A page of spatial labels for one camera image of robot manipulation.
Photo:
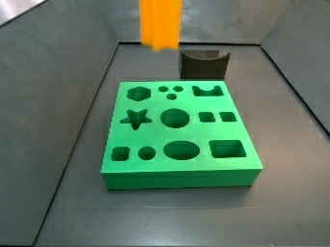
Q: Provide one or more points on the orange star-shaped peg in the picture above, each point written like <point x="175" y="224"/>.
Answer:
<point x="161" y="23"/>

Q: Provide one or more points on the black curved holder bracket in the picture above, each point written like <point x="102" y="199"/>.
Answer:
<point x="203" y="64"/>

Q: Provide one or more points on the green shape-sorting board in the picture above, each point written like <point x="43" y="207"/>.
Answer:
<point x="177" y="136"/>

